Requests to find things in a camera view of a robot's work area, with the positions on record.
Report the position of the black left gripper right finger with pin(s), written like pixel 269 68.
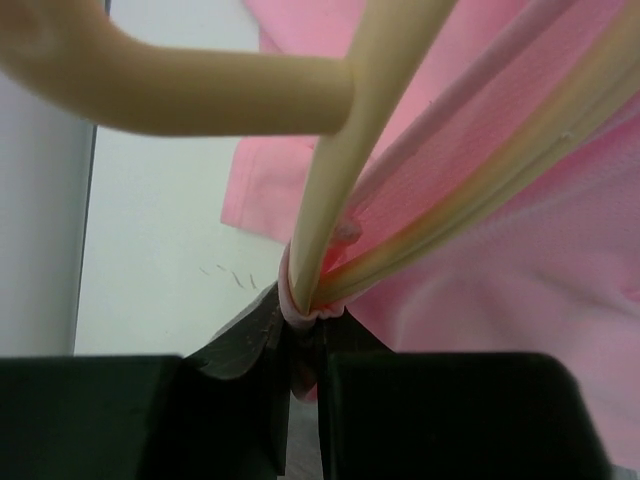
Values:
pixel 506 415

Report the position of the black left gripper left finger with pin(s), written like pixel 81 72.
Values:
pixel 219 413

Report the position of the pink t-shirt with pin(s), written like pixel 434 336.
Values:
pixel 556 268

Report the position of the tan plastic hanger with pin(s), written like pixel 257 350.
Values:
pixel 71 54

